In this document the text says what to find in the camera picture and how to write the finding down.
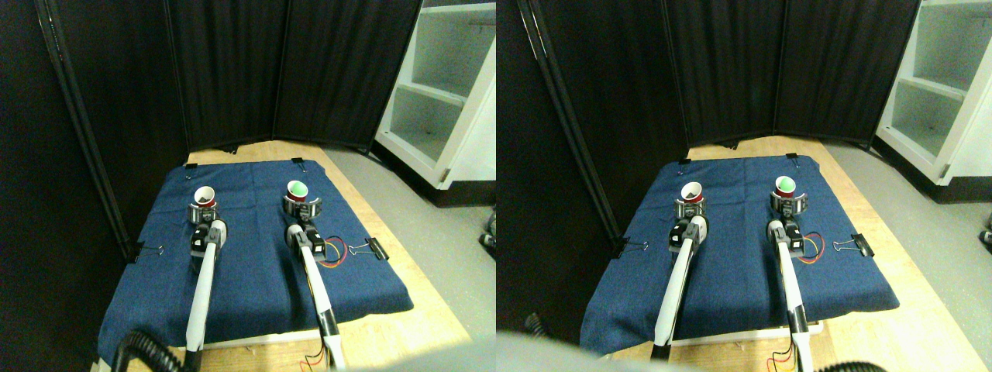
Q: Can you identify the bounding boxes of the dark blue cloth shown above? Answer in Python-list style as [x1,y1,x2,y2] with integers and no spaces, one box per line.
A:
[580,153,901,356]
[97,157,415,370]

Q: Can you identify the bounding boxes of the curtain stand pole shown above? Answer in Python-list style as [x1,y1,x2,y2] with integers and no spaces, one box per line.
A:
[518,0,622,243]
[35,0,134,261]

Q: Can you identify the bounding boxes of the white shelf unit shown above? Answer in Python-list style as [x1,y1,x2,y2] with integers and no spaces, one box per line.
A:
[374,0,496,191]
[876,0,992,187]

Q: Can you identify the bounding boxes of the orange wire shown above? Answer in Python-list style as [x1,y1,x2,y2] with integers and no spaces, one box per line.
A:
[316,236,347,270]
[798,231,826,266]

